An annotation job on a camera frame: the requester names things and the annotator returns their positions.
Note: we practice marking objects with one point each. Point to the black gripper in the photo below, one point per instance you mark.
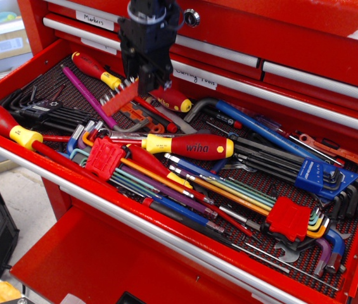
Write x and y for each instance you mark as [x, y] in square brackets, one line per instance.
[145, 51]

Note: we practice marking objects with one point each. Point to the red bit holder strip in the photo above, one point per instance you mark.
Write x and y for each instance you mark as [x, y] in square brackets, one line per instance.
[113, 101]

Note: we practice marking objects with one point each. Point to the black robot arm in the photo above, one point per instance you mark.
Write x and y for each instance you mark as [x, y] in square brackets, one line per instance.
[150, 12]

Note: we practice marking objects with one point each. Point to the blue holder black hex set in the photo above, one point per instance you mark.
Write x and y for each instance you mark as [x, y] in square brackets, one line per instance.
[328, 182]

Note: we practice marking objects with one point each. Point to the cutting tools label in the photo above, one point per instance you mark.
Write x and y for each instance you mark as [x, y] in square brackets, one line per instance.
[195, 79]

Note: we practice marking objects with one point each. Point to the magenta long hex key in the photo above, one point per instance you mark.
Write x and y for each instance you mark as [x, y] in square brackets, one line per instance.
[85, 92]

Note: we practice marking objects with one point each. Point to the red yellow screwdriver top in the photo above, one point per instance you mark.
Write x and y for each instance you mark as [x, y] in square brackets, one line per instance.
[91, 67]

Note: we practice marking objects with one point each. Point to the markers label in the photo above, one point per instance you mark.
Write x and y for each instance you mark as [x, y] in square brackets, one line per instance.
[95, 20]

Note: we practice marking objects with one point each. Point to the chest key lock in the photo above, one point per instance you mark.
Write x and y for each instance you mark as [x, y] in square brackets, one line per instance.
[191, 17]

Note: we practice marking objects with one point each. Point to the slim red yellow screwdriver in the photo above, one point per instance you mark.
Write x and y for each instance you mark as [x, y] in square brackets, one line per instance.
[144, 162]

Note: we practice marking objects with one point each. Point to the wiha red yellow screwdriver centre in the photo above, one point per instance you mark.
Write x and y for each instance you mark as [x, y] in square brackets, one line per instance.
[195, 146]

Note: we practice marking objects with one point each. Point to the left coloured hex key set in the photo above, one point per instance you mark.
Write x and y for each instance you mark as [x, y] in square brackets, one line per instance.
[104, 158]

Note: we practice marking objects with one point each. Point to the coloured hex key set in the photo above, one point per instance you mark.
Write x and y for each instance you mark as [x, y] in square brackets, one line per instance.
[104, 158]
[283, 217]

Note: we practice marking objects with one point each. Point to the red tool chest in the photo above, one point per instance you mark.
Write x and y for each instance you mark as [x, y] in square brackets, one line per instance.
[295, 62]

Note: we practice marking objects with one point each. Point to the small black red screwdriver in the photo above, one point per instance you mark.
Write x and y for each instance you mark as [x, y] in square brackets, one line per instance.
[223, 117]

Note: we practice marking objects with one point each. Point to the large blue hex key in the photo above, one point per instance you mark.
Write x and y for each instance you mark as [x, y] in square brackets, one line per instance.
[250, 123]

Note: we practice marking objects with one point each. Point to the black torx key set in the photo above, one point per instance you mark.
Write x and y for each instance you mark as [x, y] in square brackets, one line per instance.
[35, 112]

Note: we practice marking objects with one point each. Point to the cardboard box with label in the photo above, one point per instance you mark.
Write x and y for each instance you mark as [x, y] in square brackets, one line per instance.
[13, 39]

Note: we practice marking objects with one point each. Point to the large red yellow screwdriver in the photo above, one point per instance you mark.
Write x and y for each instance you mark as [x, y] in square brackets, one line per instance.
[33, 141]

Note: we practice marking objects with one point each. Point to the right coloured hex key set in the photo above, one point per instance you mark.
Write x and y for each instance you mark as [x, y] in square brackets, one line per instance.
[283, 217]

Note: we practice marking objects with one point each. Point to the long thin steel rod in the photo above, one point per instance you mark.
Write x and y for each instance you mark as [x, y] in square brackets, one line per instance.
[280, 261]

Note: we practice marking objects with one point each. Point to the orange flat wrench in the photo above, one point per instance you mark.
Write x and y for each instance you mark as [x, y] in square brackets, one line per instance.
[348, 155]

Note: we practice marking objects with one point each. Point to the large blue purple hex keys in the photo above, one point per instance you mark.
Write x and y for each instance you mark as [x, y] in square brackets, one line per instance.
[332, 250]

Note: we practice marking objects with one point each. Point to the yellow object bottom left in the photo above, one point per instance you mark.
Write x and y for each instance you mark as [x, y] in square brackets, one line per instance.
[8, 292]

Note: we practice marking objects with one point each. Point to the short wiha screwdriver handle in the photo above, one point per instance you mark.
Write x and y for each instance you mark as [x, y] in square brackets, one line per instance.
[172, 99]

